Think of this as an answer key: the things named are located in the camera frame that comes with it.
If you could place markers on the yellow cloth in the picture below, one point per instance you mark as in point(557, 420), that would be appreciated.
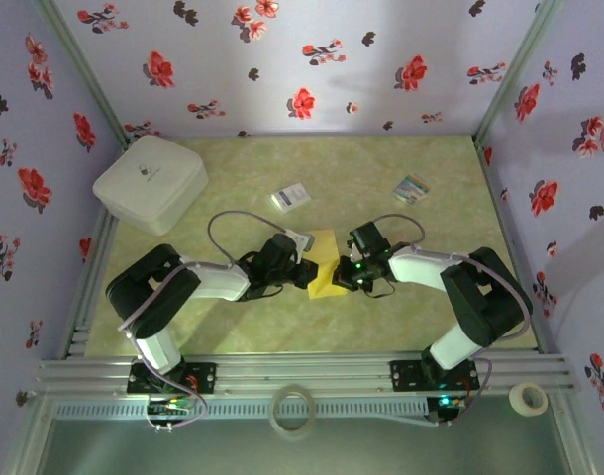
point(327, 242)

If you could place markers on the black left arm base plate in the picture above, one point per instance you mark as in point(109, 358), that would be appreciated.
point(203, 376)

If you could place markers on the aluminium frame post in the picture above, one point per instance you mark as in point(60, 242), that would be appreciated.
point(84, 74)
point(510, 79)

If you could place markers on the small white blue box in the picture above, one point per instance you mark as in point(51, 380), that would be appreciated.
point(290, 197)

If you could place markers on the white tape roll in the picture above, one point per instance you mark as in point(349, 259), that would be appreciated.
point(517, 396)

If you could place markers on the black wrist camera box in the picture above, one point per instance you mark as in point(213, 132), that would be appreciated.
point(279, 250)
point(369, 240)

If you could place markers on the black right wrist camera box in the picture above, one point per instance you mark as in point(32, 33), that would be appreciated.
point(369, 240)

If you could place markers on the clear tape roll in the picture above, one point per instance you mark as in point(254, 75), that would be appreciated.
point(277, 396)

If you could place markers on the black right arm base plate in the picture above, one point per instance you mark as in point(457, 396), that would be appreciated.
point(406, 373)

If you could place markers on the teal orange medical packet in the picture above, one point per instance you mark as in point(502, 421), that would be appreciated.
point(411, 188)

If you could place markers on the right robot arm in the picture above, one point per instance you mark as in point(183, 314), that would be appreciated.
point(480, 297)

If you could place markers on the aluminium rail beam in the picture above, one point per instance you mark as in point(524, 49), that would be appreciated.
point(302, 368)

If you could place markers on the aluminium side rail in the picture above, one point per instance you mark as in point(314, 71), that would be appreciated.
point(86, 297)

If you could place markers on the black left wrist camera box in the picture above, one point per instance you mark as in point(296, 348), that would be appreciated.
point(279, 250)

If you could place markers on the white plastic lidded container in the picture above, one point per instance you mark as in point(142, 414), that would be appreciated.
point(148, 183)

